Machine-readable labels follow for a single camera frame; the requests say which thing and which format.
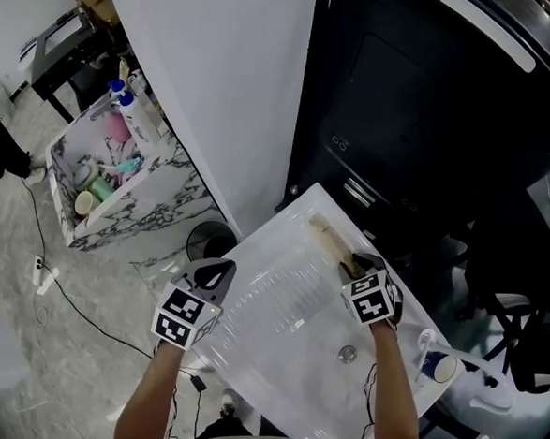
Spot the white pump bottle blue cap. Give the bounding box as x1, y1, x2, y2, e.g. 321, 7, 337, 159
114, 88, 167, 147

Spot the person's left forearm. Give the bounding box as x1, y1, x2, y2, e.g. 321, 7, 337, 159
111, 338, 188, 439

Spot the person's right forearm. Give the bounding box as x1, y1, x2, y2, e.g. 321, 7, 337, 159
361, 320, 429, 439

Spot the beige cup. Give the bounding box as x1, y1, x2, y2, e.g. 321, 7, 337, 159
72, 189, 103, 221

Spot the black mesh waste bin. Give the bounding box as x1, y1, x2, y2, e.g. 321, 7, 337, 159
184, 218, 241, 265

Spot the pink bottle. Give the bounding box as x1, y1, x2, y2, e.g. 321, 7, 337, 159
101, 110, 134, 143

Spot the blue and white mug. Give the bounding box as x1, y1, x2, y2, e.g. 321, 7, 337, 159
420, 349, 460, 386

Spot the white sink on steel stand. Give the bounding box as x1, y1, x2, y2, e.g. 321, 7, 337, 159
183, 174, 476, 439

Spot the green plastic cup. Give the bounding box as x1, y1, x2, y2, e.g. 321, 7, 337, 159
87, 174, 117, 203

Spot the marble pattern storage box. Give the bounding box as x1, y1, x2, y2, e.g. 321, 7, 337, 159
37, 102, 246, 265

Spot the person's leg and shoe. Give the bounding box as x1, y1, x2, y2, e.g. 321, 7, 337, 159
190, 386, 259, 439

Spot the long black floor cable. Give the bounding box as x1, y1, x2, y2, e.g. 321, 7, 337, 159
8, 176, 167, 360

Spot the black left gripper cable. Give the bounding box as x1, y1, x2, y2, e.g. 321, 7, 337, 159
165, 368, 200, 439

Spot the white power strip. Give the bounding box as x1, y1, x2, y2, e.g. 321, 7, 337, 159
31, 255, 47, 288

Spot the blue trigger spray bottle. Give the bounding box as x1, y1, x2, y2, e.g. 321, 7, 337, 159
87, 76, 128, 124

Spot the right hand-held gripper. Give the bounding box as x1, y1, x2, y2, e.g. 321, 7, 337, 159
333, 250, 408, 329

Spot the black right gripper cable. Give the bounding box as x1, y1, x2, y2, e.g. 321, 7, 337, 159
341, 361, 381, 439

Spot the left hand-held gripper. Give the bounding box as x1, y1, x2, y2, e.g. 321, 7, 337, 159
150, 253, 239, 356

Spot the large black printer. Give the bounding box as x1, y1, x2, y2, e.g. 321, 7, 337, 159
279, 0, 550, 265

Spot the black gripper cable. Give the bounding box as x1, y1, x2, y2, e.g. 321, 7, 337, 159
165, 368, 200, 439
341, 361, 381, 439

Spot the black side table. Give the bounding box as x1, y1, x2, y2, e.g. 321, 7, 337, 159
26, 5, 132, 128

